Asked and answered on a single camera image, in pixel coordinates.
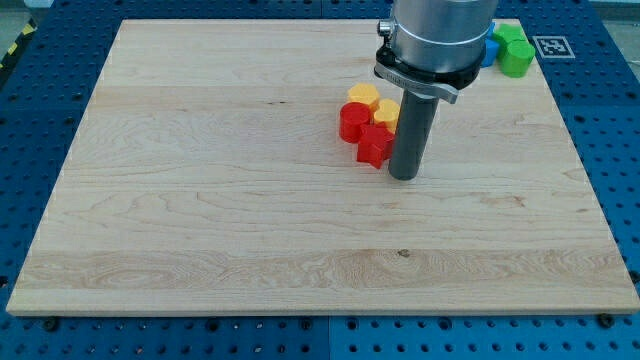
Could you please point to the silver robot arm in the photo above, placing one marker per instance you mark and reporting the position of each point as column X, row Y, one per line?
column 440, row 36

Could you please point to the red star block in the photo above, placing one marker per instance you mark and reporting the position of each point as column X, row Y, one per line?
column 375, row 145

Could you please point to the red cylinder block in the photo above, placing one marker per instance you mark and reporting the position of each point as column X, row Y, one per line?
column 353, row 115

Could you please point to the yellow heart block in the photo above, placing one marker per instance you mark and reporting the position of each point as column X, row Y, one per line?
column 387, row 114

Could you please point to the yellow hexagon block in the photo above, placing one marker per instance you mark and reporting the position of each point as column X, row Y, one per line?
column 366, row 94

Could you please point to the wooden board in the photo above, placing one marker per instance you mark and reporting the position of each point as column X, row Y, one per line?
column 207, row 178

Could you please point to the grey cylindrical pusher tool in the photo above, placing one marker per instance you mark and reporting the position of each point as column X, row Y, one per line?
column 414, row 124

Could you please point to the blue block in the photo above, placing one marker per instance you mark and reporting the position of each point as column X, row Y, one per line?
column 491, row 48

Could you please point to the green cylinder block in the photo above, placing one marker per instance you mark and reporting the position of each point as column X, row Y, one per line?
column 516, row 58

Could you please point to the white fiducial marker tag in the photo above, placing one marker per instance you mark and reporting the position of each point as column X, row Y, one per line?
column 553, row 47

